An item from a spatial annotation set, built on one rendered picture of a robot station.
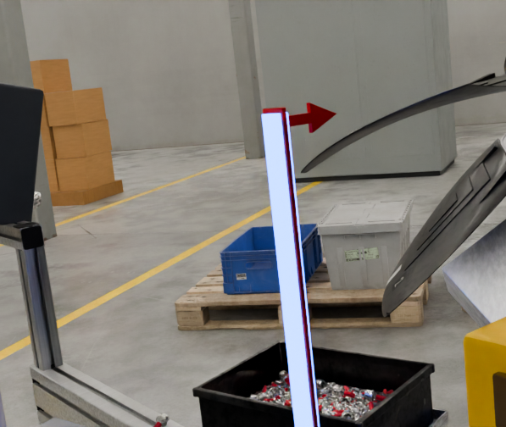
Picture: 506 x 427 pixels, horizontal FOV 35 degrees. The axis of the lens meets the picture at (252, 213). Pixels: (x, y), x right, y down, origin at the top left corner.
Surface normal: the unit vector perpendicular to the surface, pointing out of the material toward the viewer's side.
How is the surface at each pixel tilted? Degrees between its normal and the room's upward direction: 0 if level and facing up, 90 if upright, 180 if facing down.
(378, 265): 95
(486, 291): 55
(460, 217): 49
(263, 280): 90
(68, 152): 90
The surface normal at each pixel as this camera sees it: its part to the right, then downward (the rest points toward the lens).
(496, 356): -0.79, 0.19
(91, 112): 0.91, -0.03
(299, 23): -0.38, 0.20
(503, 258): -0.30, -0.40
